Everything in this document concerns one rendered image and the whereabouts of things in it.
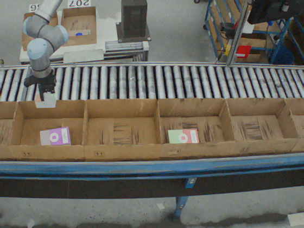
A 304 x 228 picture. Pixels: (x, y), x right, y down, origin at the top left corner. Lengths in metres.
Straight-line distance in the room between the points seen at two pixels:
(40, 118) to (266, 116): 1.38
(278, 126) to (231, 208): 0.91
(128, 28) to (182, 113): 0.90
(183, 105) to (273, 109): 0.59
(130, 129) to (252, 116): 0.76
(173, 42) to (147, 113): 1.97
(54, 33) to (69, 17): 1.37
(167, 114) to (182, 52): 1.80
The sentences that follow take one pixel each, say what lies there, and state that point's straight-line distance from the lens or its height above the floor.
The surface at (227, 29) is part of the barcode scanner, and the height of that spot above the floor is 1.07.
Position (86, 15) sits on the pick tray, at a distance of 2.88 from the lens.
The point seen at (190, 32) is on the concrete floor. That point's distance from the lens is 3.97.
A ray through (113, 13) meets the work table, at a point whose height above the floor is 0.75.
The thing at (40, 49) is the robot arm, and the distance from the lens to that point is 1.44.
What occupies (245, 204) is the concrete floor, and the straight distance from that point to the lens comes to 2.79.
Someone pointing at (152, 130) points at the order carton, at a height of 0.89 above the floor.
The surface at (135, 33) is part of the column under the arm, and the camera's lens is 2.60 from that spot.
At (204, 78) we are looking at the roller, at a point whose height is 0.75.
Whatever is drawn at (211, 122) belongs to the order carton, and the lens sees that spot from 1.98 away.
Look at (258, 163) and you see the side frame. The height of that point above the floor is 0.91.
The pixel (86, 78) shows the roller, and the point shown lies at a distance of 2.34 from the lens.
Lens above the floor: 2.45
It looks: 53 degrees down
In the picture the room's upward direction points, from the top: 5 degrees clockwise
